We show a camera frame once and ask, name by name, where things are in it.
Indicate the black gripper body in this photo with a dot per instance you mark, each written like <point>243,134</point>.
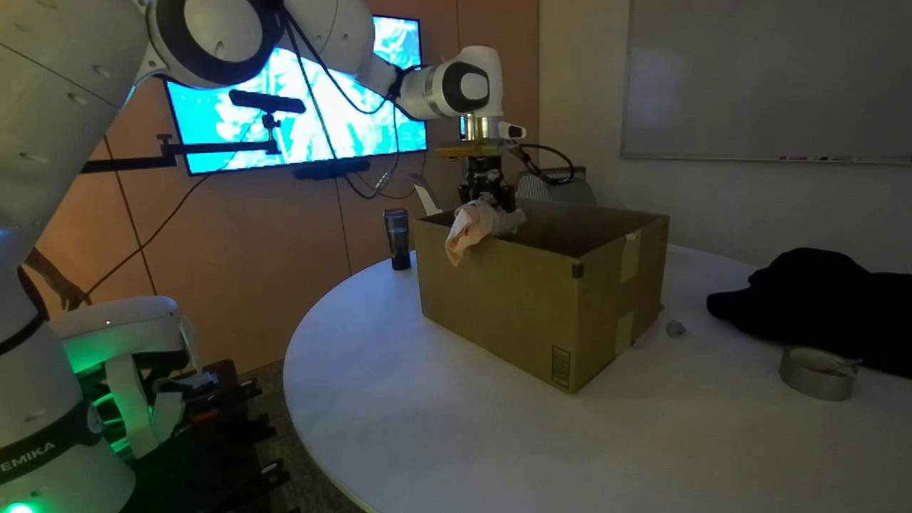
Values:
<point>485,181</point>

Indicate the cream cloth towel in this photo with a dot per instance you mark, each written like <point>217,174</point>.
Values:
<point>476,219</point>

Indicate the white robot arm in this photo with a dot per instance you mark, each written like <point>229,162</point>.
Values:
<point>66,70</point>

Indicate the white robot base green light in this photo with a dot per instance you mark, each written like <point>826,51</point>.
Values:
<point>123,355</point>

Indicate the brown cardboard box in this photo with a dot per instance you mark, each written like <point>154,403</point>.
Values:
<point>559,296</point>

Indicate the grey office chair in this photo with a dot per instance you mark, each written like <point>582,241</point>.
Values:
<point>555,187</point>

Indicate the black remote control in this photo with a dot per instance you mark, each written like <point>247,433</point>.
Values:
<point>397,238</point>

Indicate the small grey crumpled object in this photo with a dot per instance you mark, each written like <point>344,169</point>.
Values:
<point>676,329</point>

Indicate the black cloth bag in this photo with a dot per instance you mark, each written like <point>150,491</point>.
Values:
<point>826,301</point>

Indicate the grey tape roll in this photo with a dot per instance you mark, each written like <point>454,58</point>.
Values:
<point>820,373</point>

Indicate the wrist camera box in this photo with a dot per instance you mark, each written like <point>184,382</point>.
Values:
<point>472,149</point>

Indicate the wall mounted tv screen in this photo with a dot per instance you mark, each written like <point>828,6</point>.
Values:
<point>344,121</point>

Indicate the white wall whiteboard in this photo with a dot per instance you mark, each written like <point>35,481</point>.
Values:
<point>771,80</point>

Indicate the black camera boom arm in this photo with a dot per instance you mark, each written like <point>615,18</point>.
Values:
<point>173,152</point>

